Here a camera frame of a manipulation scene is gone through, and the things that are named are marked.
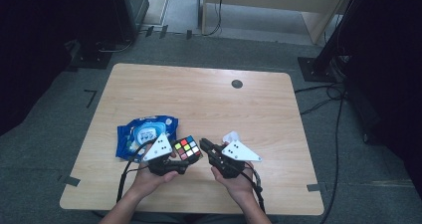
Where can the blue wet wipes pack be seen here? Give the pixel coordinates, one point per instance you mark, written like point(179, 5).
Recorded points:
point(129, 134)

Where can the round dark table grommet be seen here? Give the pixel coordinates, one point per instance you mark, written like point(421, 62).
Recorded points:
point(237, 84)

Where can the person's left hand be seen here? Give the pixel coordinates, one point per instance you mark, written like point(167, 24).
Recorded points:
point(146, 182)

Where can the white wet wipe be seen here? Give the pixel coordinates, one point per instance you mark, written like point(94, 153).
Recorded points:
point(231, 136)

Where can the person's dark clothing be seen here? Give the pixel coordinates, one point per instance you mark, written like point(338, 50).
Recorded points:
point(192, 220)

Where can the black metal stand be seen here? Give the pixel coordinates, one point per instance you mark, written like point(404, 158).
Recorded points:
point(331, 44)

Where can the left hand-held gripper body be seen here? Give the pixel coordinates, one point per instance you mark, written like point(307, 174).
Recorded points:
point(159, 151)

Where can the black cabinet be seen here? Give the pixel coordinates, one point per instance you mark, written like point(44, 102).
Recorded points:
point(132, 5)

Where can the pale floor tape strip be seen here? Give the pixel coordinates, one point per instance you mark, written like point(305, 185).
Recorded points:
point(388, 183)

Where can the multicoloured puzzle cube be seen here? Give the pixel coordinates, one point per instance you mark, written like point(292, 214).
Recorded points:
point(187, 148)

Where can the black stand base plate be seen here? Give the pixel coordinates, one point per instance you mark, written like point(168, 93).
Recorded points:
point(91, 56)

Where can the dark curtain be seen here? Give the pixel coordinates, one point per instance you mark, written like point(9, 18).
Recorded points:
point(391, 84)
point(33, 51)

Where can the black floor tape strip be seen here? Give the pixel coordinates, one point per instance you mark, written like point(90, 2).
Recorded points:
point(189, 34)
point(164, 31)

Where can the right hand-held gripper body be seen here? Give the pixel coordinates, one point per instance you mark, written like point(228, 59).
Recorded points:
point(239, 152)

